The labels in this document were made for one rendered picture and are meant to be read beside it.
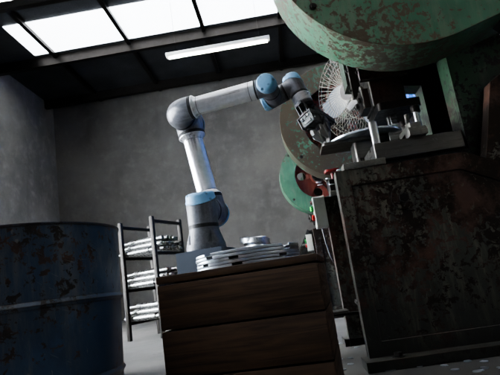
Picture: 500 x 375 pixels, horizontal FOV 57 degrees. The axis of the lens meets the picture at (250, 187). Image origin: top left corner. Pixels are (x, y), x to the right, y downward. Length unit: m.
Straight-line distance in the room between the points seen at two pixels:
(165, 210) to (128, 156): 1.30
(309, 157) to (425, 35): 1.81
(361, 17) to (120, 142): 8.07
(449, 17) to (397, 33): 0.16
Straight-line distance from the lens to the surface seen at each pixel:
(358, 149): 1.80
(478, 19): 1.60
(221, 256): 1.18
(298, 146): 3.21
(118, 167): 9.20
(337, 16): 1.52
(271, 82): 1.81
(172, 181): 8.82
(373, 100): 1.85
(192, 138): 1.99
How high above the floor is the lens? 0.30
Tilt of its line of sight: 12 degrees up
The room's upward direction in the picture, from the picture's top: 8 degrees counter-clockwise
